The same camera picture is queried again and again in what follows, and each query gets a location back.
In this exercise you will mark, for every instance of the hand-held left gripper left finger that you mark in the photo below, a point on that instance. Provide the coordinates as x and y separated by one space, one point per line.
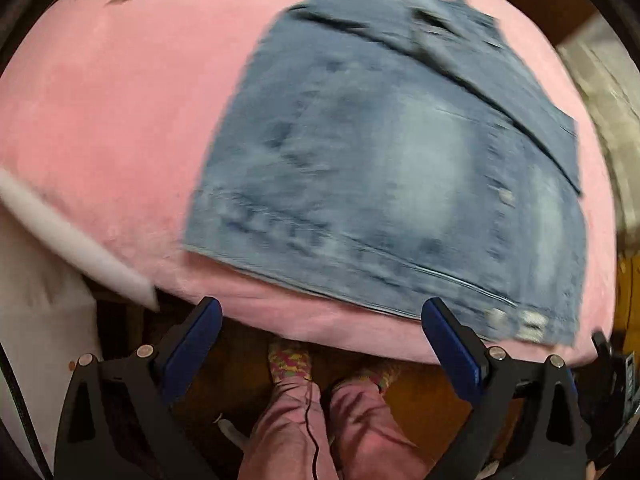
192 350

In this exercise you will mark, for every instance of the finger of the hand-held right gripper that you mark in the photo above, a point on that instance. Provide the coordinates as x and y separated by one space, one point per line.
602 344

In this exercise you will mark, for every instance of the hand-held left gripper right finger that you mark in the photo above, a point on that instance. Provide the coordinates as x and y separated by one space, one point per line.
452 355

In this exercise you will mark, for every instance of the blue denim jacket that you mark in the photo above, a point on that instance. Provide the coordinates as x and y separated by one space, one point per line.
375 160

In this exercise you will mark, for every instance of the yellow wooden drawer cabinet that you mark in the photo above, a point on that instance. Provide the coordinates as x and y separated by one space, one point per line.
630 300

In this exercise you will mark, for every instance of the person's left leg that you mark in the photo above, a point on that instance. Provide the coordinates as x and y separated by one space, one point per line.
285 435

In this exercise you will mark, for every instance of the white box with pink cartoon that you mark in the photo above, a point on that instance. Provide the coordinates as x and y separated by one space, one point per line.
40 350

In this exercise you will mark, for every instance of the white mattress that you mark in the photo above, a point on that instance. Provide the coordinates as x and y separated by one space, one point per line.
75 247

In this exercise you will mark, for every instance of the cream lace-covered furniture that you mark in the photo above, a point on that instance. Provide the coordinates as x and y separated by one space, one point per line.
615 135

